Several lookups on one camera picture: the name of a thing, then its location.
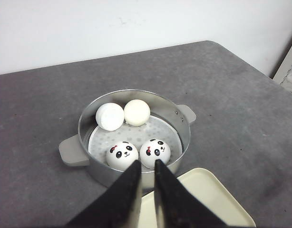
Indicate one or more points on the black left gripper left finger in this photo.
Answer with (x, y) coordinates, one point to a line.
(118, 207)

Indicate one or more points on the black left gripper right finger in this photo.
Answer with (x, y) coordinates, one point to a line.
(176, 207)

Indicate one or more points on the panda bun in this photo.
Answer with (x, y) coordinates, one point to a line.
(121, 155)
(137, 112)
(152, 150)
(110, 116)

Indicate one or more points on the cream rectangular tray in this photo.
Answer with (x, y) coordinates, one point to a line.
(204, 186)

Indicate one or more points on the white perforated steamer liner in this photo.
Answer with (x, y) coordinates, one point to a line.
(100, 140)

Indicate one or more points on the stainless steel steamer pot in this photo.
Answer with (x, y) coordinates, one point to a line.
(74, 150)

